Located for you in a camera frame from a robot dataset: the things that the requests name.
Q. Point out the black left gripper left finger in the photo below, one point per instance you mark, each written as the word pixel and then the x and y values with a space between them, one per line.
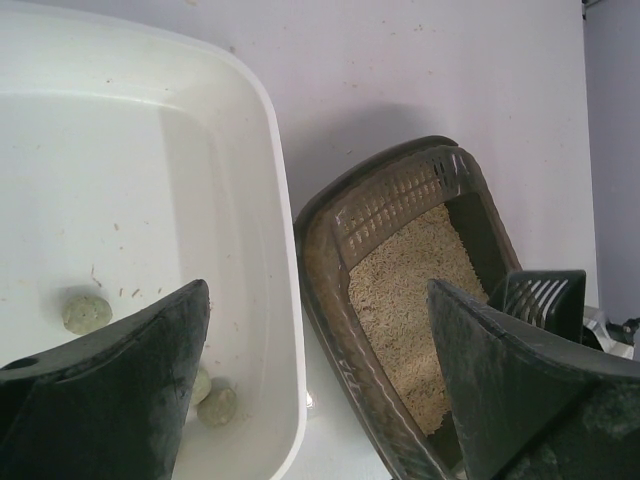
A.
pixel 111 404

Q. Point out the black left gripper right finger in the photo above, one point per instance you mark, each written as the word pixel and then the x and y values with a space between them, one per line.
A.
pixel 528 404

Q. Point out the grey-green clump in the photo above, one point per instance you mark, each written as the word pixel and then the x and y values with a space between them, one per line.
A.
pixel 201 387
pixel 85 314
pixel 218 408

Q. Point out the black litter scoop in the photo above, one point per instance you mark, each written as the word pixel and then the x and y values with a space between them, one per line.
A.
pixel 552 300

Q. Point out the grey litter box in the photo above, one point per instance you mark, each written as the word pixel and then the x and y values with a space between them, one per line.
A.
pixel 367 246

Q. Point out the white plastic tray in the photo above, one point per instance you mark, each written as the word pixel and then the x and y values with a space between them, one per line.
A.
pixel 133 161

